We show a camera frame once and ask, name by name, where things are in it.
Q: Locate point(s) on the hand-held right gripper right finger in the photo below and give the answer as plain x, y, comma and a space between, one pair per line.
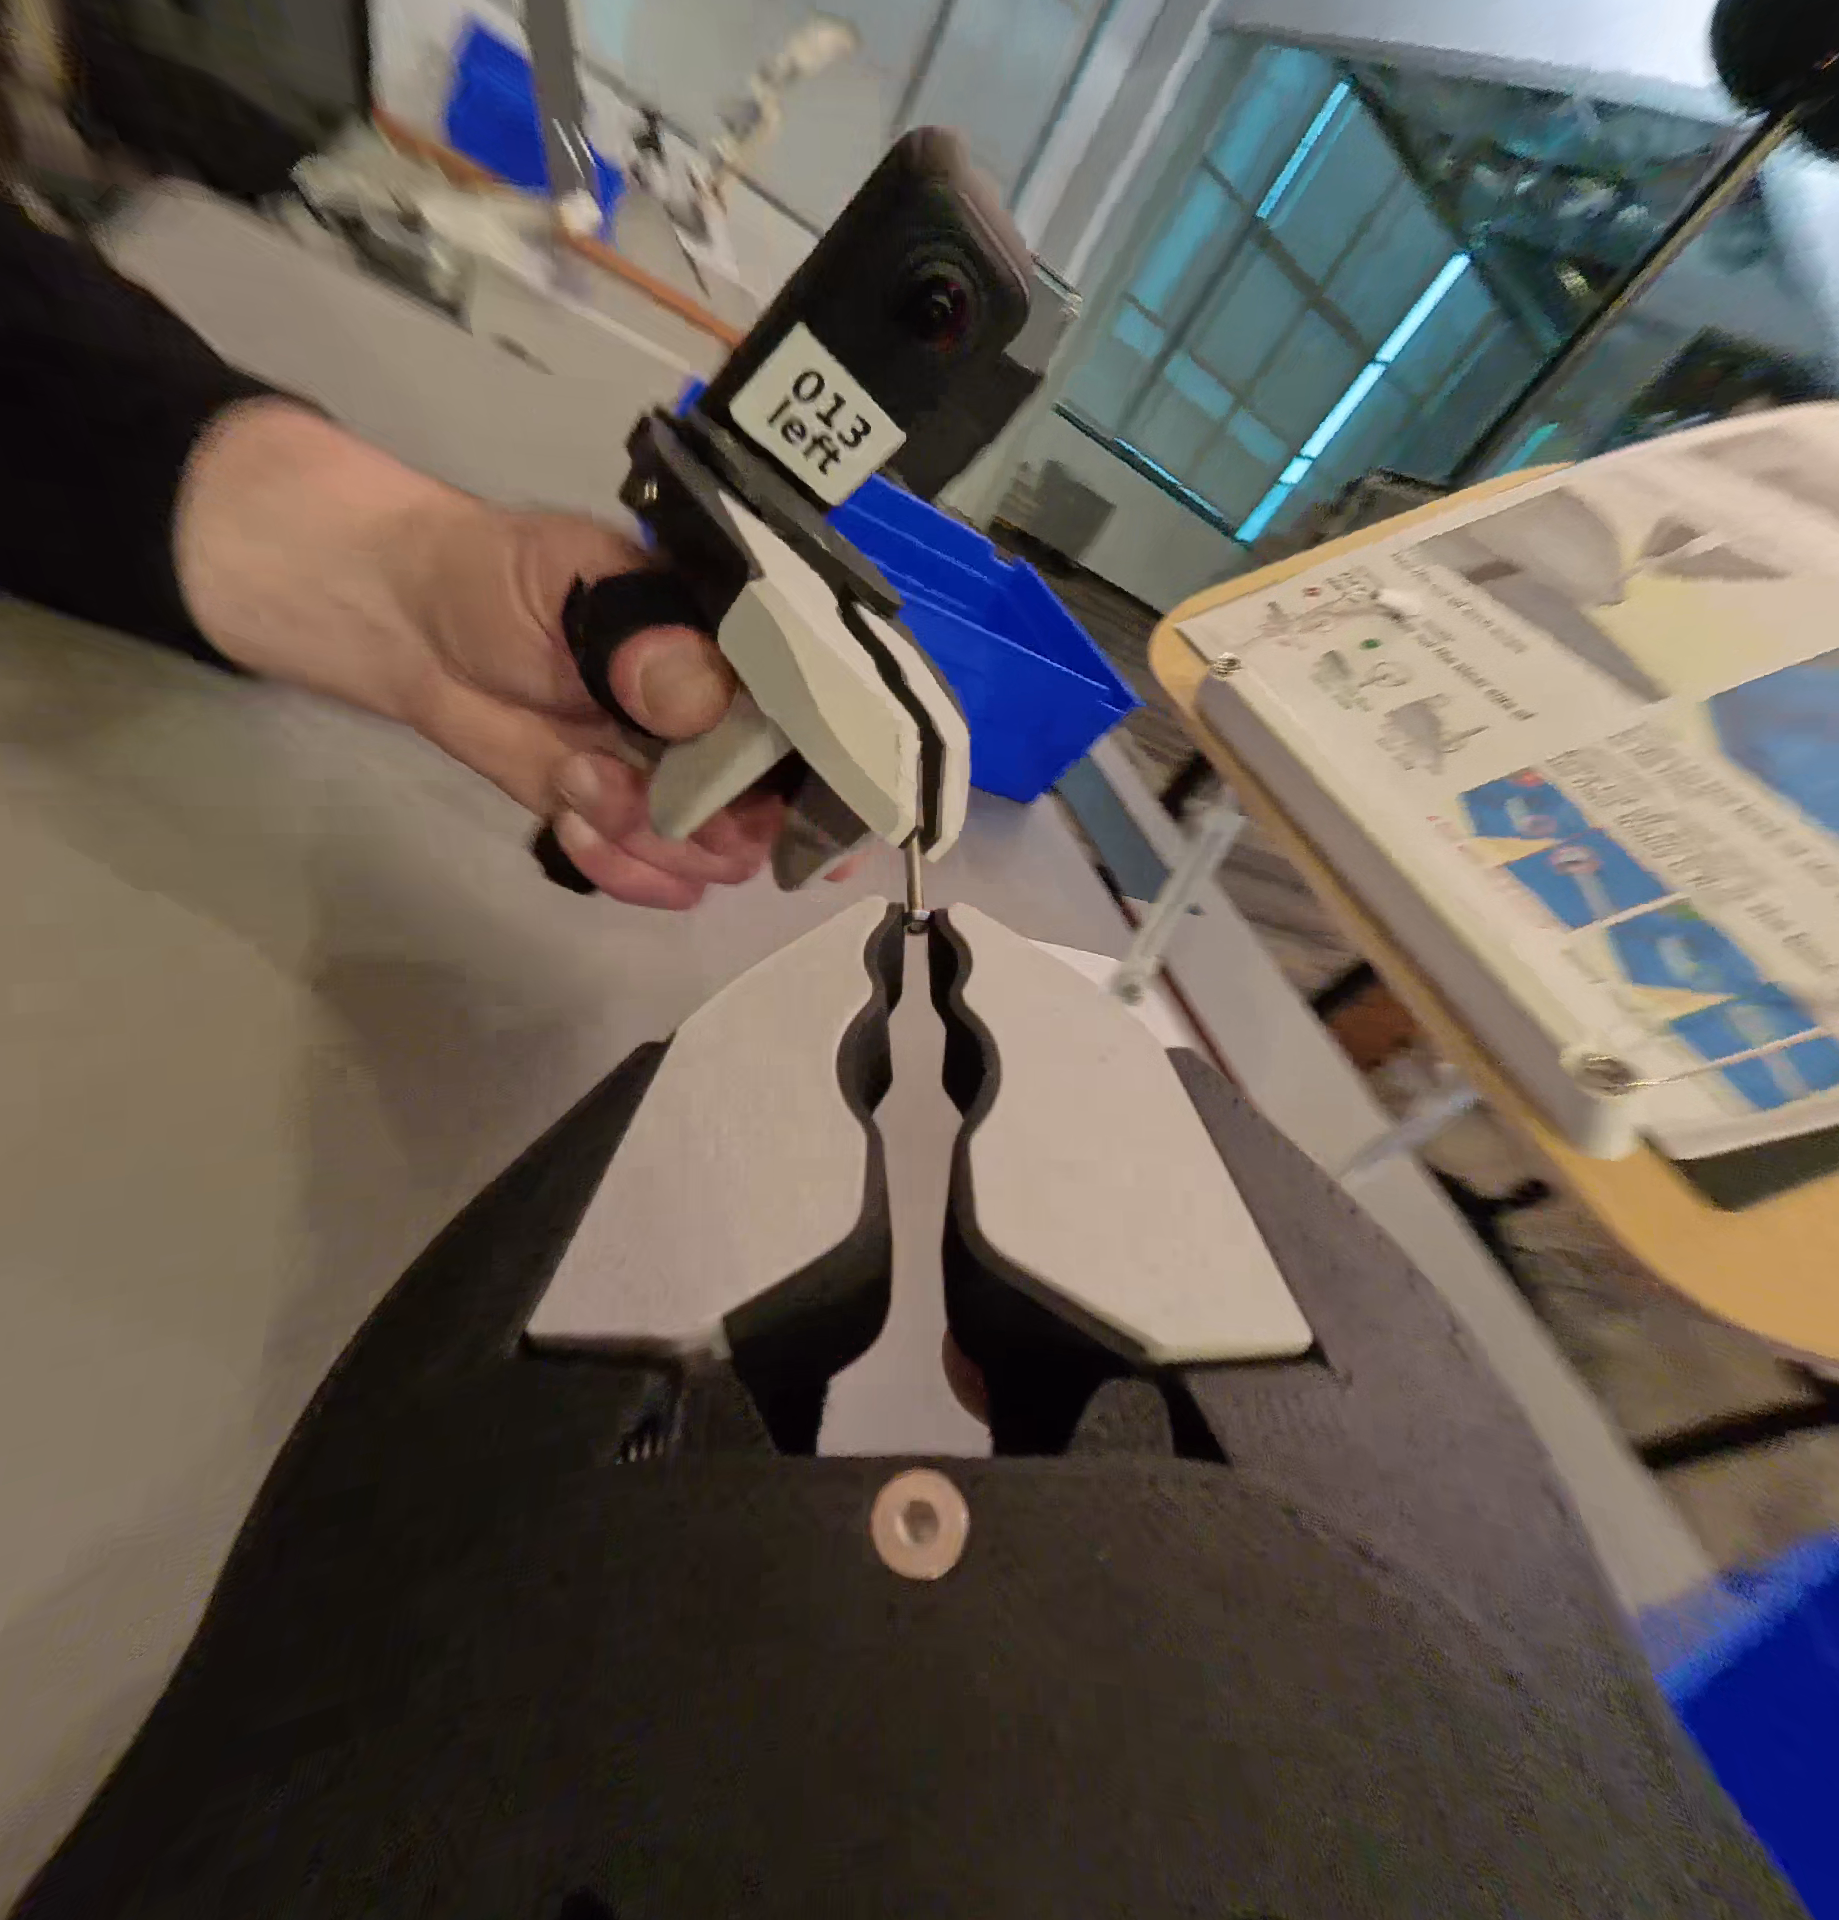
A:
1126, 1181

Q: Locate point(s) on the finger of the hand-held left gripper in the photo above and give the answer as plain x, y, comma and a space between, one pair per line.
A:
949, 749
806, 674

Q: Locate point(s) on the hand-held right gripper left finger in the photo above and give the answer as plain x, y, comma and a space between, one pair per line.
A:
714, 1169

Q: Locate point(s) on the blue plastic bin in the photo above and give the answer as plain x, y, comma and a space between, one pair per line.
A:
501, 106
1006, 663
1789, 1730

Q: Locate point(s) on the metal screw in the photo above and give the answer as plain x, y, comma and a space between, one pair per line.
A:
913, 867

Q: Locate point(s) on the grey desk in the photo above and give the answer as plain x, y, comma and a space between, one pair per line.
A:
257, 975

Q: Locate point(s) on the person's left hand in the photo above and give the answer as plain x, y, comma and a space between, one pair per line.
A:
409, 599

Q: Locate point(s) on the grey board stand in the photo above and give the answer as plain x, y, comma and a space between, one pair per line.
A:
561, 92

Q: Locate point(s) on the framed instruction sheet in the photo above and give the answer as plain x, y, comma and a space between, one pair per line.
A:
1532, 778

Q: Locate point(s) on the wooden instruction board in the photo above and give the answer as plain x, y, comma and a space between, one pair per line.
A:
1759, 1257

